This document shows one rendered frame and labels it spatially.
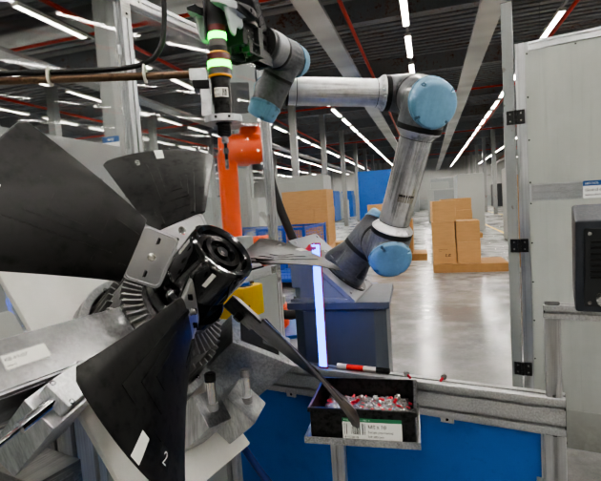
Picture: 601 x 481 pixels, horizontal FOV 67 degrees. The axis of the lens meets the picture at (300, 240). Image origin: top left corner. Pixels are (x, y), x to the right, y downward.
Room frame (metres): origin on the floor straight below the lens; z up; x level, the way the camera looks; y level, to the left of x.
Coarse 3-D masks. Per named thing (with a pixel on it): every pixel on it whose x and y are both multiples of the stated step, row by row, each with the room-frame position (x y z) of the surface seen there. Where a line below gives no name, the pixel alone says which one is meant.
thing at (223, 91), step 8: (216, 80) 0.85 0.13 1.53; (224, 80) 0.85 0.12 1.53; (216, 88) 0.85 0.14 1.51; (224, 88) 0.85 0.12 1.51; (216, 96) 0.85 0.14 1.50; (224, 96) 0.85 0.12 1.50; (216, 104) 0.85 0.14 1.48; (224, 104) 0.85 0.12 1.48; (216, 112) 0.85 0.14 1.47; (224, 112) 0.85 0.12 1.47; (224, 128) 0.85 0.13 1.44
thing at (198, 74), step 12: (192, 72) 0.84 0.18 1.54; (204, 72) 0.84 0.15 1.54; (192, 84) 0.87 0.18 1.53; (204, 84) 0.84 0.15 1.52; (204, 96) 0.84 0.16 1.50; (204, 108) 0.84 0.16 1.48; (204, 120) 0.85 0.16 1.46; (216, 120) 0.83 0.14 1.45; (228, 120) 0.84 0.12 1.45; (240, 120) 0.85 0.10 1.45
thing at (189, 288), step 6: (192, 282) 0.70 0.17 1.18; (186, 288) 0.67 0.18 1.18; (192, 288) 0.71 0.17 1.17; (186, 294) 0.67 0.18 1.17; (186, 300) 0.67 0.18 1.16; (186, 306) 0.67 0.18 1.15; (192, 306) 0.70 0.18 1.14; (192, 318) 0.70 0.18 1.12; (198, 318) 0.74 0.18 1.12; (192, 324) 0.70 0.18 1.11; (192, 330) 0.70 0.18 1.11; (192, 336) 0.70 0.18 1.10
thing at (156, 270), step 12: (144, 228) 0.72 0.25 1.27; (144, 240) 0.72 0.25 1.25; (156, 240) 0.73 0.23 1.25; (168, 240) 0.74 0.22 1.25; (144, 252) 0.72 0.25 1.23; (156, 252) 0.73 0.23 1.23; (168, 252) 0.74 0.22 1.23; (132, 264) 0.71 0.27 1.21; (144, 264) 0.72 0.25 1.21; (156, 264) 0.73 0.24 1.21; (168, 264) 0.74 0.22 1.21; (132, 276) 0.71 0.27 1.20; (156, 276) 0.73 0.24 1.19
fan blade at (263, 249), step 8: (264, 240) 1.10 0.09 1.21; (272, 240) 1.10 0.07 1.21; (248, 248) 1.03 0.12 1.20; (256, 248) 1.03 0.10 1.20; (264, 248) 1.03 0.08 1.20; (272, 248) 1.03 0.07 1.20; (280, 248) 1.04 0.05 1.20; (288, 248) 1.05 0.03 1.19; (296, 248) 1.07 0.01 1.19; (256, 256) 0.94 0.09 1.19; (264, 256) 0.93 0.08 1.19; (272, 256) 0.94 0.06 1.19; (280, 256) 0.95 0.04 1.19; (288, 256) 0.96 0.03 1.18; (296, 256) 0.97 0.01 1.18; (304, 256) 1.00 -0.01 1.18; (312, 256) 1.03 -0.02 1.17; (320, 256) 1.06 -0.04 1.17; (304, 264) 0.93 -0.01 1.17; (312, 264) 0.94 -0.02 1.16; (320, 264) 0.97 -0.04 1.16; (328, 264) 1.00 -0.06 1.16
